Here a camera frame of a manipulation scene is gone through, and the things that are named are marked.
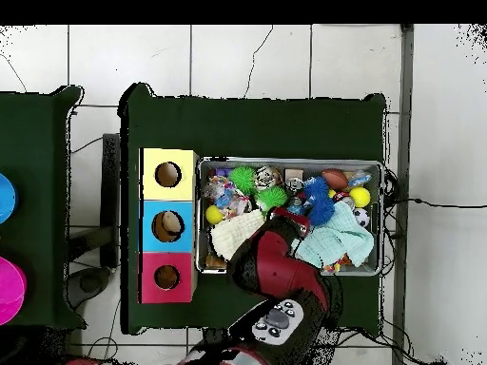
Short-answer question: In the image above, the pink bowl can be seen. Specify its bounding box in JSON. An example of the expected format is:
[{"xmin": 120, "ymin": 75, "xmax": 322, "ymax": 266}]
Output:
[{"xmin": 0, "ymin": 256, "xmax": 28, "ymax": 326}]

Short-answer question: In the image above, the black cable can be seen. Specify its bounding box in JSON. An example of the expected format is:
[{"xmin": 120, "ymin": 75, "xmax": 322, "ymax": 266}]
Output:
[{"xmin": 381, "ymin": 195, "xmax": 487, "ymax": 209}]

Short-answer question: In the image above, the dark green side-table cloth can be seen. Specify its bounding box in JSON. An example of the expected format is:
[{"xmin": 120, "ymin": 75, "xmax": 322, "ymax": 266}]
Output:
[{"xmin": 0, "ymin": 85, "xmax": 87, "ymax": 330}]

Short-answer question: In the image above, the large blue spiky toy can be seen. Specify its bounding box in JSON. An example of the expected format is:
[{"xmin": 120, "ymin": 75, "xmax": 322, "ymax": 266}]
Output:
[{"xmin": 305, "ymin": 193, "xmax": 336, "ymax": 227}]

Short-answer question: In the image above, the plain green spiky ball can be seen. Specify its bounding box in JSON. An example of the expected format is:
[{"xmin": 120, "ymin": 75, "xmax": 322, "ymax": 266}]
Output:
[{"xmin": 227, "ymin": 165, "xmax": 258, "ymax": 196}]

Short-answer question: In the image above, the mint green waffle cloth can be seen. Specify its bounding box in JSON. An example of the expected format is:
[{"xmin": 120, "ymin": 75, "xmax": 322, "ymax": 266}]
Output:
[{"xmin": 290, "ymin": 200, "xmax": 376, "ymax": 269}]

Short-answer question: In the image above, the blue bowl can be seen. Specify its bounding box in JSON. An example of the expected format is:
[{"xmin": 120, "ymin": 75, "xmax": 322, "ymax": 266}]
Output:
[{"xmin": 0, "ymin": 173, "xmax": 19, "ymax": 224}]

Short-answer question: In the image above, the wooden box with three holes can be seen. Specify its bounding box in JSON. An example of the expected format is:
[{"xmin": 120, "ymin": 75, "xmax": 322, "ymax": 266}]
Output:
[{"xmin": 138, "ymin": 147, "xmax": 200, "ymax": 304}]

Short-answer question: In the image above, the dark grey round base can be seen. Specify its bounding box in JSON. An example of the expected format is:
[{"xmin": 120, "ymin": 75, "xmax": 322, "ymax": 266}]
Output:
[{"xmin": 68, "ymin": 265, "xmax": 113, "ymax": 309}]

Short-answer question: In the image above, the dark green table cloth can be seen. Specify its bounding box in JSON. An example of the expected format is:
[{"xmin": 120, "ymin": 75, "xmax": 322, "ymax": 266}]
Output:
[{"xmin": 119, "ymin": 83, "xmax": 387, "ymax": 336}]

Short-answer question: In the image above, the grey metal rail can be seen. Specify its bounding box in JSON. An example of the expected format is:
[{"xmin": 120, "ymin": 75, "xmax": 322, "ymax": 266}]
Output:
[{"xmin": 391, "ymin": 24, "xmax": 415, "ymax": 365}]

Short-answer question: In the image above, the cream waffle cloth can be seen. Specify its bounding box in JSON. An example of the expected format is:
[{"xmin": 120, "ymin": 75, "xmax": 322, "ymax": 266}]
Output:
[{"xmin": 210, "ymin": 208, "xmax": 267, "ymax": 261}]

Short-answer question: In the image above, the small blue spiky toy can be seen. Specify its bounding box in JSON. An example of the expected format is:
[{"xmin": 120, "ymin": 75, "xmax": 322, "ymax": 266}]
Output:
[{"xmin": 302, "ymin": 176, "xmax": 330, "ymax": 199}]

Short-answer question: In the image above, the crushed printed drink can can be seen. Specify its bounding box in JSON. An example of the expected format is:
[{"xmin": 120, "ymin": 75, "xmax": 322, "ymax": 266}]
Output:
[{"xmin": 253, "ymin": 165, "xmax": 283, "ymax": 190}]

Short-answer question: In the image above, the tan ball with black seam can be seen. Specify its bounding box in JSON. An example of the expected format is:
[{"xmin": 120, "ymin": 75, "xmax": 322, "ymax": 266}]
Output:
[{"xmin": 151, "ymin": 210, "xmax": 185, "ymax": 243}]

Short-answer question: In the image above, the silver mesh bin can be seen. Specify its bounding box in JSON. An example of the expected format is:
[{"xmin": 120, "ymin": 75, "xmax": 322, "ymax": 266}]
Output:
[{"xmin": 195, "ymin": 156, "xmax": 384, "ymax": 277}]

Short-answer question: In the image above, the black upright panel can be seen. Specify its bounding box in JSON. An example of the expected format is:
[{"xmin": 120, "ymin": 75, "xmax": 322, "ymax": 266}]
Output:
[{"xmin": 100, "ymin": 132, "xmax": 122, "ymax": 269}]

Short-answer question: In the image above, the green spiky ball with eye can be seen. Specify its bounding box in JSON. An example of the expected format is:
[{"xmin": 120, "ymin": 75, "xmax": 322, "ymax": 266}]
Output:
[{"xmin": 255, "ymin": 185, "xmax": 289, "ymax": 212}]

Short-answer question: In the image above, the crushed clear plastic bottle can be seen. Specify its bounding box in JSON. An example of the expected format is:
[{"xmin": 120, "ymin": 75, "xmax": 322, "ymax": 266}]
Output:
[{"xmin": 203, "ymin": 175, "xmax": 253, "ymax": 220}]

